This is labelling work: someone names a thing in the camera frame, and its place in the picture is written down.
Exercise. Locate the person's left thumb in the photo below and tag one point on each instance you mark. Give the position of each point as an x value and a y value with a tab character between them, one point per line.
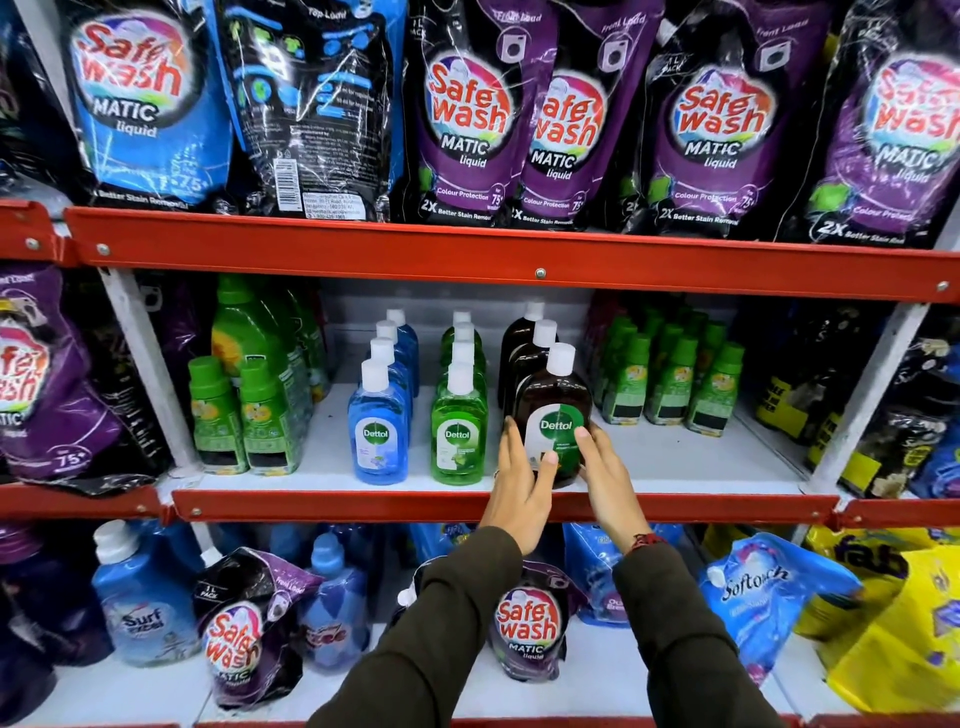
547	469

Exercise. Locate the blue antiseptic bottle white cap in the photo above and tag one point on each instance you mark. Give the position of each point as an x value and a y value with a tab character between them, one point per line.
403	322
397	334
378	439
391	356

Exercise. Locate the light blue refill pouch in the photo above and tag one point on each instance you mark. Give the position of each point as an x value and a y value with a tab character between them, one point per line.
600	570

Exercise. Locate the person's left forearm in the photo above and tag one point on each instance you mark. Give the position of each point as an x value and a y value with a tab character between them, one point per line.
442	637

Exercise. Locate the large green dishwash bottle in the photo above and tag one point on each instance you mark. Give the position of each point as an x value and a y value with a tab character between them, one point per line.
244	326
311	337

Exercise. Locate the blue fabric conditioner bottle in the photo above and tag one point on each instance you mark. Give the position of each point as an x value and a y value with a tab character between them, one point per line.
334	600

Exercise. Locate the long red shelf beam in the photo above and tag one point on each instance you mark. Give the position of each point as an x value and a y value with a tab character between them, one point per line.
487	259
375	506
525	723

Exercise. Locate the dark detergent pouch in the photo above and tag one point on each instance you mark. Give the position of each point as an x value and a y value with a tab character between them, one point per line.
30	112

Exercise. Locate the white shelf board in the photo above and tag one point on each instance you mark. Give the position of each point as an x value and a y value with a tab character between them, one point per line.
600	682
675	461

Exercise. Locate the small green dishwash bottle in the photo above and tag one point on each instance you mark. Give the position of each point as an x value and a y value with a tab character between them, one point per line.
266	427
216	420

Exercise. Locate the person's left hand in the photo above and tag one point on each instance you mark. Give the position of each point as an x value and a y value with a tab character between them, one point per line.
517	499

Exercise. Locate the small purple detergent pouch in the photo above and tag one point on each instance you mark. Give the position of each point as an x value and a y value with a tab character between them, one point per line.
529	622

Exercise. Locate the white shelf upright post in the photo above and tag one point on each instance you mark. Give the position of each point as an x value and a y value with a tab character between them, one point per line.
870	390
146	360

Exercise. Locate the black and blue detergent pouch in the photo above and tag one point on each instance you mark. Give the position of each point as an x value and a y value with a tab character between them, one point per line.
311	105

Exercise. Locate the dark purple detergent bottle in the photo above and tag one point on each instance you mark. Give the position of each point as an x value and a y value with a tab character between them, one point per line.
45	600

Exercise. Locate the yellow detergent pouch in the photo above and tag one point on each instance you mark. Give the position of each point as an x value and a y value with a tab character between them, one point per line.
900	645
855	562

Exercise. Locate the person's right hand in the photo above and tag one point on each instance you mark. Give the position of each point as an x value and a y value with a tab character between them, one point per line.
615	499

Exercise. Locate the dark blue pouch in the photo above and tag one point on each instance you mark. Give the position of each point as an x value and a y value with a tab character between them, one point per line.
941	465

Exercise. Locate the short red shelf beam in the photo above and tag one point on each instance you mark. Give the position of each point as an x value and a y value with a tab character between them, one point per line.
26	232
75	501
900	514

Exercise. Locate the black and yellow pouch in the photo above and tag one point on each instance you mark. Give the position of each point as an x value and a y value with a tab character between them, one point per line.
787	382
885	450

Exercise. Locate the blue fabric softener pouch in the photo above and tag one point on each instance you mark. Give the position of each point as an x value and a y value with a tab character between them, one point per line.
765	592

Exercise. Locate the brown antiseptic bottle white cap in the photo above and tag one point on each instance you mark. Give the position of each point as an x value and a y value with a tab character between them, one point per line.
553	397
529	360
517	330

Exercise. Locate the group of small green bottles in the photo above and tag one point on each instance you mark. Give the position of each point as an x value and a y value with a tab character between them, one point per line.
675	375

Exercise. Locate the person's right thumb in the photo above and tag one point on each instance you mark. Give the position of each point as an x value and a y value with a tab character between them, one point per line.
586	450

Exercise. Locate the red wristband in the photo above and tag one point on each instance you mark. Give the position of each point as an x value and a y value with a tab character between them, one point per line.
645	540

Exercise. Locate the blue detergent bottle white cap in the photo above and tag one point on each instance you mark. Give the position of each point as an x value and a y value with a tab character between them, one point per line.
142	600

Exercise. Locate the person's right forearm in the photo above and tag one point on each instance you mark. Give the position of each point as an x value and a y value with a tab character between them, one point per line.
682	645

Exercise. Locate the green antiseptic bottle white cap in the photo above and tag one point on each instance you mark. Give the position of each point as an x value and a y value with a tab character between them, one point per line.
460	318
463	334
458	435
465	352

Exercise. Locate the crumpled purple detergent pouch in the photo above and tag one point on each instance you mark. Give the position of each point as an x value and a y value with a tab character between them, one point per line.
247	637

